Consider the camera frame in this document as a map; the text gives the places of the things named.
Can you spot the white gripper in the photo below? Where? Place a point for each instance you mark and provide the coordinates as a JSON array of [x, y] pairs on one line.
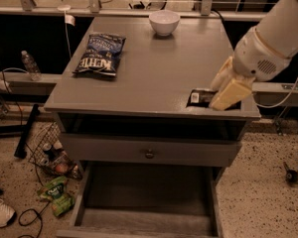
[[258, 59]]

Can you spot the black rxbar chocolate wrapper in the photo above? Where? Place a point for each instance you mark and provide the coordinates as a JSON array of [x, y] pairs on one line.
[[200, 98]]

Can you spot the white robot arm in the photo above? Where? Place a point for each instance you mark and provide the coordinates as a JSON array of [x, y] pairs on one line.
[[279, 30]]

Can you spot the grey wooden drawer cabinet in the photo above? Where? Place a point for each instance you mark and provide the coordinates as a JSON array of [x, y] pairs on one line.
[[148, 97]]

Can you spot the grey upper drawer with knob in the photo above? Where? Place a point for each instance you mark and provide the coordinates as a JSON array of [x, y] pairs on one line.
[[213, 153]]

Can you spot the open grey lower drawer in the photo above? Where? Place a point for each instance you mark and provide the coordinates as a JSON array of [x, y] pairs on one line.
[[145, 201]]

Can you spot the white ceramic bowl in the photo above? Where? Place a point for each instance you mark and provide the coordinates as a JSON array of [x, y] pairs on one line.
[[164, 22]]

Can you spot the blue kettle chips bag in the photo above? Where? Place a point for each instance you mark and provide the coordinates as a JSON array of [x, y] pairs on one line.
[[102, 54]]

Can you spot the clear plastic water bottle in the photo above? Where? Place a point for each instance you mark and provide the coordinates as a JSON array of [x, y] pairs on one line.
[[31, 66]]

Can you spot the green snack bag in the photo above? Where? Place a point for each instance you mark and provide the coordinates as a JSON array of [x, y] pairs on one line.
[[55, 191]]

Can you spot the black bar on floor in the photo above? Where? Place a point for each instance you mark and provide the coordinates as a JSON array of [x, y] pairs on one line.
[[20, 150]]

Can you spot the wire basket with items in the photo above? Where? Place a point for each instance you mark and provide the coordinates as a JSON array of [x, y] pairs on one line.
[[50, 155]]

